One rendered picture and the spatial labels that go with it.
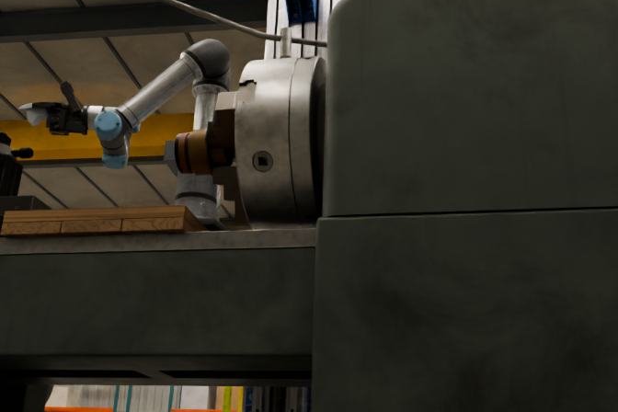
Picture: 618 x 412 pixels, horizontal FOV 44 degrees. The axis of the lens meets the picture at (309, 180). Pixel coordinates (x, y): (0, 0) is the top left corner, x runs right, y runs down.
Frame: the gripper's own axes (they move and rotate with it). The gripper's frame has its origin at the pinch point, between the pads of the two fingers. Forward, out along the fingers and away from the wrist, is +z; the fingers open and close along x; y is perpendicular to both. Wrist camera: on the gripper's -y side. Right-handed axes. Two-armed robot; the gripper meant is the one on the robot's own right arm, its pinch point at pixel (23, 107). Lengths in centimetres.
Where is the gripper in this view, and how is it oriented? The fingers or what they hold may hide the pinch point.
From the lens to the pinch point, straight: 250.4
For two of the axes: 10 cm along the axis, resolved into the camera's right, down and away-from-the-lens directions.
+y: -0.4, 9.6, -2.6
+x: -0.7, 2.6, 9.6
